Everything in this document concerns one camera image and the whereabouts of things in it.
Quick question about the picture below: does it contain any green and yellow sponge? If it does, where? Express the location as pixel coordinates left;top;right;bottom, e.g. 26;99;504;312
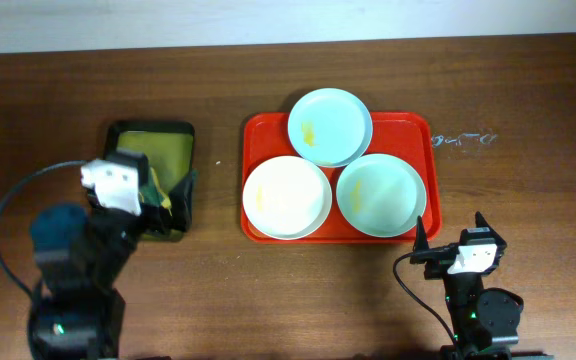
139;167;172;214

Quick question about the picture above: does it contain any white plate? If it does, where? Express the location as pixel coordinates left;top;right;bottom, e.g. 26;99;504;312
242;156;332;241

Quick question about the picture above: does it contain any black tray with yellow liquid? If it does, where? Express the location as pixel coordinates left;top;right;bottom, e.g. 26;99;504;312
103;119;197;242

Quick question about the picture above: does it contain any light blue plate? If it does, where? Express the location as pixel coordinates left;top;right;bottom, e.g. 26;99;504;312
287;88;373;168

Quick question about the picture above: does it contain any light green plate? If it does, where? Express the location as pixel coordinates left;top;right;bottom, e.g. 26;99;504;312
336;154;427;238

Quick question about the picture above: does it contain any red plastic tray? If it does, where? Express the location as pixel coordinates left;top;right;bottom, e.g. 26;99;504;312
242;112;442;245

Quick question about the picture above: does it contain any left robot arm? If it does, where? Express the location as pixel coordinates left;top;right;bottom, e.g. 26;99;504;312
27;149;197;359

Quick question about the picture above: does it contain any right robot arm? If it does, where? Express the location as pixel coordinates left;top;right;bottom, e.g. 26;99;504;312
410;213;524;359

